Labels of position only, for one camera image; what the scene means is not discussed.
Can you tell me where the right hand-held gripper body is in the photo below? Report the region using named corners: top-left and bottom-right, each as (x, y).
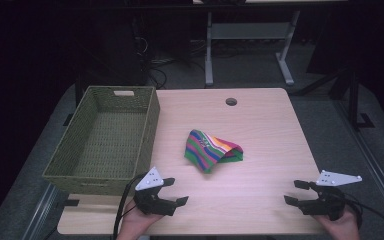
top-left (298, 169), bottom-right (363, 222)

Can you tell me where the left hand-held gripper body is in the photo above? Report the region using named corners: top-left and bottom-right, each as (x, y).
top-left (133, 166), bottom-right (178, 217)

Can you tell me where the striped colourful knitted garment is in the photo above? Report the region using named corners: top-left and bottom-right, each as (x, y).
top-left (184, 129), bottom-right (244, 174)

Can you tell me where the green woven basket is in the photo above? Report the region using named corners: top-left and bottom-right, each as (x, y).
top-left (42, 85), bottom-right (161, 197)

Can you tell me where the person's right hand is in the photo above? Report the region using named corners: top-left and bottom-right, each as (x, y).
top-left (312, 203), bottom-right (362, 240)

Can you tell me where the person's left hand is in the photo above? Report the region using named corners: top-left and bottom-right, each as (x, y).
top-left (115, 199), bottom-right (164, 240)

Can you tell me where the black metal stand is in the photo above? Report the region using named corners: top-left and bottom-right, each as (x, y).
top-left (293, 63), bottom-right (376, 130)

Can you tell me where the dark computer tower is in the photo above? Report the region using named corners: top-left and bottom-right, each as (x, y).
top-left (86, 13), bottom-right (150, 88)

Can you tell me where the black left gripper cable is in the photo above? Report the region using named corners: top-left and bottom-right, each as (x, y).
top-left (112, 173), bottom-right (148, 240)

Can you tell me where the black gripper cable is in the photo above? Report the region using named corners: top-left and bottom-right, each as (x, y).
top-left (112, 173), bottom-right (148, 240)
top-left (342, 192), bottom-right (384, 236)

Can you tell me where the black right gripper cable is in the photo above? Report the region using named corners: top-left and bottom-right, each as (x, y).
top-left (342, 192), bottom-right (384, 236)

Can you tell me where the silver floor rail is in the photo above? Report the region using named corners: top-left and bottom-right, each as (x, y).
top-left (21, 182), bottom-right (63, 240)
top-left (332, 99), bottom-right (384, 231)

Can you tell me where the black table bracket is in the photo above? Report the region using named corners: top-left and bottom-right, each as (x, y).
top-left (59, 198), bottom-right (81, 208)

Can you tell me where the bundle of floor cables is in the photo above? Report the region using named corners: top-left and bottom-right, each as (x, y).
top-left (146, 36), bottom-right (211, 90)

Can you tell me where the grey metal desk frame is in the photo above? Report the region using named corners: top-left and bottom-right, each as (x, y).
top-left (204, 9), bottom-right (302, 88)

